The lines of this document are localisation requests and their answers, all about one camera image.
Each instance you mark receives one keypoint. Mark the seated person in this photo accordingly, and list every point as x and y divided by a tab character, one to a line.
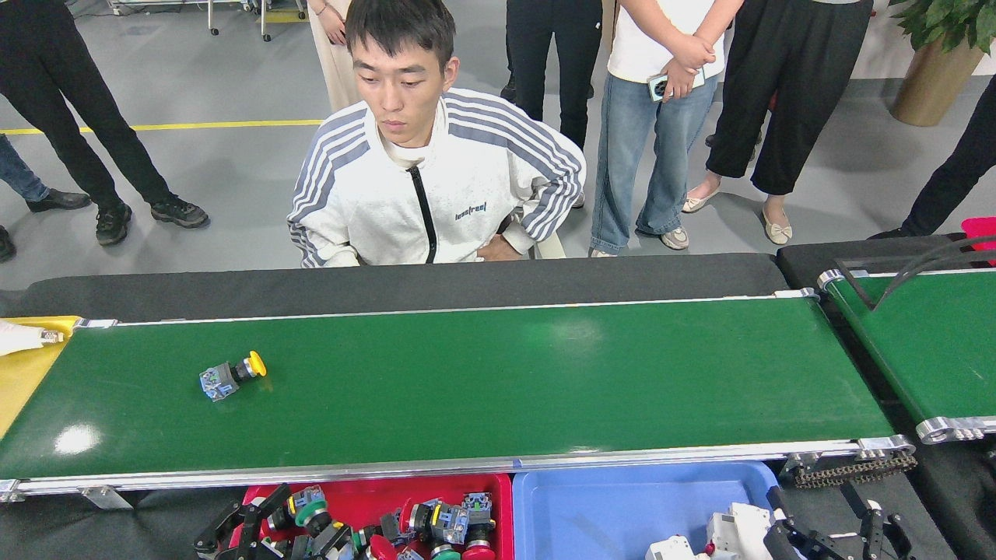
366	194

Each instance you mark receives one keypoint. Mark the yellow push button switch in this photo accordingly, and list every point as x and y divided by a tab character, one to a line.
222	381

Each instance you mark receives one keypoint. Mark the blue plastic tray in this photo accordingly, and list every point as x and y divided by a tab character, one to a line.
591	513

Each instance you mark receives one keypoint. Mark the red plastic bin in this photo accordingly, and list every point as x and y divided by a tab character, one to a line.
982	227

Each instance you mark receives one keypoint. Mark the long green conveyor belt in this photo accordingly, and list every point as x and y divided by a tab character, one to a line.
506	389

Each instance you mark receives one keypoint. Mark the red plastic tray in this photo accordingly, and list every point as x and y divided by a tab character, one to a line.
373	494

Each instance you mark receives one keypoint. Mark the smartphone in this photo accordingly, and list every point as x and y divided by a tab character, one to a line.
657	85

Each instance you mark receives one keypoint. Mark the short green conveyor belt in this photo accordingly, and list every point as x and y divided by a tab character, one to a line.
934	358

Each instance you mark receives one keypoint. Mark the person's left hand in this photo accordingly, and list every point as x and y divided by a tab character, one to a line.
678	79
498	250

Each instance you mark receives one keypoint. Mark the black conveyor guide frame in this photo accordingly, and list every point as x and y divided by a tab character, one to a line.
914	264

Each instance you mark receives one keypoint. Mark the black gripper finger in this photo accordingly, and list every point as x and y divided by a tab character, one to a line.
331	544
249	537
891	540
786	544

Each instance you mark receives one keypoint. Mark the black table cover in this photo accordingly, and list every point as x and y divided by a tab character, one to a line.
801	260
233	284

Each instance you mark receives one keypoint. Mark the metal wheeled cart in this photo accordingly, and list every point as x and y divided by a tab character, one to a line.
171	5

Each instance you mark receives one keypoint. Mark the potted green plant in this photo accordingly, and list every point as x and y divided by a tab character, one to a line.
930	85

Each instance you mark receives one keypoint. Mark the yellow plastic tray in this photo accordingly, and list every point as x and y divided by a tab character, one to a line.
19	381

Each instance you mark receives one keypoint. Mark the white bulb with metal base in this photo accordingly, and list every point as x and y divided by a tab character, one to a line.
19	338

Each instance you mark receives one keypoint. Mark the person's right hand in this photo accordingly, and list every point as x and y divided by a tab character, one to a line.
692	51

